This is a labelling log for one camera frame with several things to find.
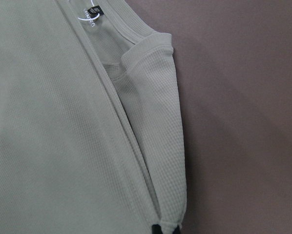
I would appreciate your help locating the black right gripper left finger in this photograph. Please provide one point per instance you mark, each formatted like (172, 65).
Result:
(156, 229)

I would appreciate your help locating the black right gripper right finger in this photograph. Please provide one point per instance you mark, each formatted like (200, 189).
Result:
(177, 230)

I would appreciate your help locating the olive green long-sleeve shirt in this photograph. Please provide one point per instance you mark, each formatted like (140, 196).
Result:
(91, 136)

